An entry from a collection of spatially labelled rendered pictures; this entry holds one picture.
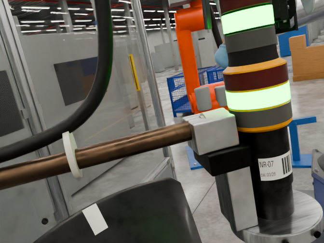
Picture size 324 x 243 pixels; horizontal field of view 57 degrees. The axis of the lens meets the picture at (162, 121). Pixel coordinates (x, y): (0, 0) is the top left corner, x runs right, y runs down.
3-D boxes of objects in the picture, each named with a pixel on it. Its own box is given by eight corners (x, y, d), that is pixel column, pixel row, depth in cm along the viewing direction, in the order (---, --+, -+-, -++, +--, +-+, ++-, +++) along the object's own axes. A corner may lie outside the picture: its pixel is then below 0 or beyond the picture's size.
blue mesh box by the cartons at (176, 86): (172, 117, 733) (164, 77, 711) (192, 104, 839) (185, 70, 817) (206, 114, 688) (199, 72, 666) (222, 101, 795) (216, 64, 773)
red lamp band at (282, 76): (241, 94, 19) (238, 74, 19) (216, 88, 23) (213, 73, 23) (303, 79, 20) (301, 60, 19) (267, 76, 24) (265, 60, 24)
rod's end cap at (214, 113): (204, 115, 20) (231, 109, 20) (195, 111, 22) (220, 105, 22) (209, 143, 20) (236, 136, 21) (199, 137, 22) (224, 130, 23)
